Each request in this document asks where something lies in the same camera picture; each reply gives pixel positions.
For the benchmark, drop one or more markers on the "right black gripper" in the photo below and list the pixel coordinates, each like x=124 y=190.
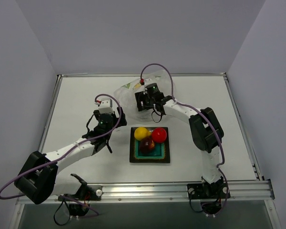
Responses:
x=141 y=100

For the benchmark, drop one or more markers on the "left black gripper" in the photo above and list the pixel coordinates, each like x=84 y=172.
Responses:
x=101 y=141

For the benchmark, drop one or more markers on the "translucent plastic bag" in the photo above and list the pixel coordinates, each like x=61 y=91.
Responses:
x=128 y=94

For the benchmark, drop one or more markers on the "yellow fake lemon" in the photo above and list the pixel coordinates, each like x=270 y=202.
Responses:
x=141 y=132

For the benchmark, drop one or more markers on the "red fake apple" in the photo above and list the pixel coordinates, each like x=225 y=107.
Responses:
x=159 y=135

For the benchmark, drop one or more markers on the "dark purple fake fruit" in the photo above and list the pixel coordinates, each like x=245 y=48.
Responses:
x=147 y=145

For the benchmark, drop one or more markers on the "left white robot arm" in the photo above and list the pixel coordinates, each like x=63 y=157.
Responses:
x=38 y=177

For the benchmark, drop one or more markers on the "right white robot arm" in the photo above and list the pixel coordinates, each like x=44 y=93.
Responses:
x=206 y=131

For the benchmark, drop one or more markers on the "teal square ceramic plate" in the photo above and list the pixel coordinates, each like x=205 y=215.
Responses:
x=160 y=154

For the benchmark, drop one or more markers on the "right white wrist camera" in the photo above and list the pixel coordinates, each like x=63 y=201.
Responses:
x=146 y=82

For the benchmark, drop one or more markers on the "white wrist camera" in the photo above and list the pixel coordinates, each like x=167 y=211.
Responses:
x=105 y=106
x=146 y=82

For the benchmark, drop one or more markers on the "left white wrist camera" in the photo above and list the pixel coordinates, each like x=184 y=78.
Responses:
x=105 y=106

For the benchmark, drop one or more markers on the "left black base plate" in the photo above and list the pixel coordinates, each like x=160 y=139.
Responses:
x=87 y=193

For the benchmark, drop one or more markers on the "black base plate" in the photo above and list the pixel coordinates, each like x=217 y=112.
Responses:
x=206 y=191
x=87 y=193

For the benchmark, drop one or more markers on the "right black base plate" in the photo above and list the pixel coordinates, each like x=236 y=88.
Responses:
x=206 y=191

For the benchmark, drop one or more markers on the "aluminium mounting rail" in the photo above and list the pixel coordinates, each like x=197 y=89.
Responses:
x=178 y=191

